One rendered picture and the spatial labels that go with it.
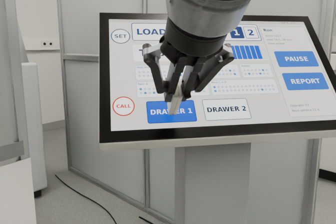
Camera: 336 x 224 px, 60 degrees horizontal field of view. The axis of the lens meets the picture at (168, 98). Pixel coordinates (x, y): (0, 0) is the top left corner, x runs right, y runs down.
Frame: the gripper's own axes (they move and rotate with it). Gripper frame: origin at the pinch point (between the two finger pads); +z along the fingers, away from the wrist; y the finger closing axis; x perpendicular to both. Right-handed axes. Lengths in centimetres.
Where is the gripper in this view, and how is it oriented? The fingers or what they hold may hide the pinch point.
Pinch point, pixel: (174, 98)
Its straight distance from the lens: 50.9
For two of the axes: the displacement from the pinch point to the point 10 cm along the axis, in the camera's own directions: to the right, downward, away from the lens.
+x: 1.1, 8.7, -4.8
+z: -1.4, 4.9, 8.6
